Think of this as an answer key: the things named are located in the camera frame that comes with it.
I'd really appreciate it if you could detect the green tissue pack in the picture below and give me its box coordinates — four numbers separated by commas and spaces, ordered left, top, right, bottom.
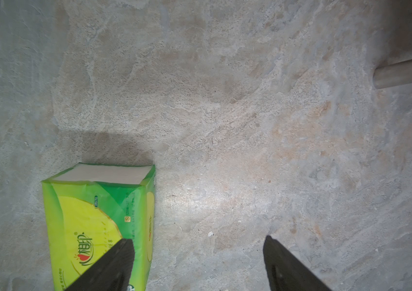
41, 163, 156, 291

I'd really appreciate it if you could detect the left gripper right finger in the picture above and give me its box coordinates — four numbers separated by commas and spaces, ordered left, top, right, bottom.
263, 235, 331, 291

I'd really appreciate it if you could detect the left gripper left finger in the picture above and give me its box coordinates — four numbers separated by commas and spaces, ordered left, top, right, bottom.
65, 239, 135, 291

